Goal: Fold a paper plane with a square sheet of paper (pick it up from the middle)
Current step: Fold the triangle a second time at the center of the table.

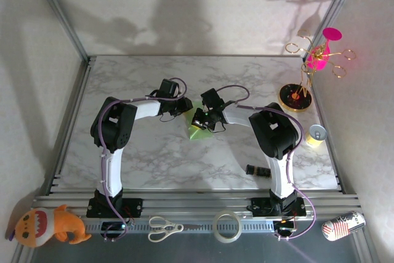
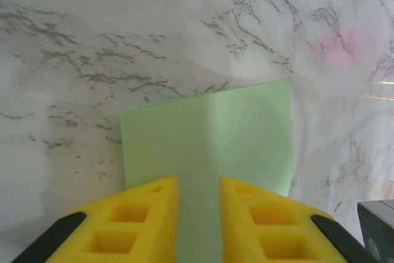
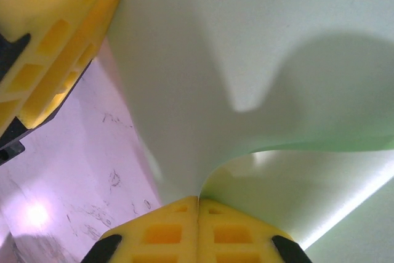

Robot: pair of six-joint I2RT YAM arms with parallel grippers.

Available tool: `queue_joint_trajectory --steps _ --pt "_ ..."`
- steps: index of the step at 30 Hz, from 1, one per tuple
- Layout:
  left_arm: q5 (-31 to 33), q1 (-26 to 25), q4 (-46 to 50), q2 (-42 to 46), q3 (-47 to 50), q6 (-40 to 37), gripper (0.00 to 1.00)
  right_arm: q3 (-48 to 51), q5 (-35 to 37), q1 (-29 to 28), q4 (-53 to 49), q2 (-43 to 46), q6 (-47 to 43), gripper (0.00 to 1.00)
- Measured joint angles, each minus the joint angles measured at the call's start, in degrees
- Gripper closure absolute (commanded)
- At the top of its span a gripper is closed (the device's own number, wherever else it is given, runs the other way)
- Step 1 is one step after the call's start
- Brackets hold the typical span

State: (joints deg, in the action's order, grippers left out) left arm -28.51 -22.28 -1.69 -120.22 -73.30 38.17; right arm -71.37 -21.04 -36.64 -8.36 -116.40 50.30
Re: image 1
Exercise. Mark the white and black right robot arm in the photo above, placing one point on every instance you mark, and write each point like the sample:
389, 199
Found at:
280, 176

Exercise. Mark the red white striped can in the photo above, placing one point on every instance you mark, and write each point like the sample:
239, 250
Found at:
341, 226

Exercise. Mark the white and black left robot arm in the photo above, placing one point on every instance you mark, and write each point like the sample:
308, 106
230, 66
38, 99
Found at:
110, 176

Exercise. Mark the aluminium table side rail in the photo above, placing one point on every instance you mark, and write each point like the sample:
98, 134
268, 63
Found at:
339, 180
74, 106

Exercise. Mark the pink wine glass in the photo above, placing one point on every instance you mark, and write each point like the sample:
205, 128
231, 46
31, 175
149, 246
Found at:
320, 63

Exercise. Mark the yellow drink can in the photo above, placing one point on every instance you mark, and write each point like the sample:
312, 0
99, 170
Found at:
314, 141

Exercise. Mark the black controller board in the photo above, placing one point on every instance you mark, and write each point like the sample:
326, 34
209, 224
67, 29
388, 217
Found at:
114, 227
284, 227

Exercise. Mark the clear adhesive tape roll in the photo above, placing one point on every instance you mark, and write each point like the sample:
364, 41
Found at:
227, 239

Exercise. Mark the orange shark plush toy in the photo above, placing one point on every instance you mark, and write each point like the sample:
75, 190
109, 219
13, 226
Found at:
61, 223

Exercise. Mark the small black cylinder bottle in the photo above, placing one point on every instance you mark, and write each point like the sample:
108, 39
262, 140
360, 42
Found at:
257, 170

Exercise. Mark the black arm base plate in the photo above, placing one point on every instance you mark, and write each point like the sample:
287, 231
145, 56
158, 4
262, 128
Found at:
132, 207
258, 206

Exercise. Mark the aluminium frame crossbar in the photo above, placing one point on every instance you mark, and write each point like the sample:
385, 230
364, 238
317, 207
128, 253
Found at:
197, 203

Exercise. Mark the light green paper sheet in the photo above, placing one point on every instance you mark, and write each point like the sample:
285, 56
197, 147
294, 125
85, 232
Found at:
200, 135

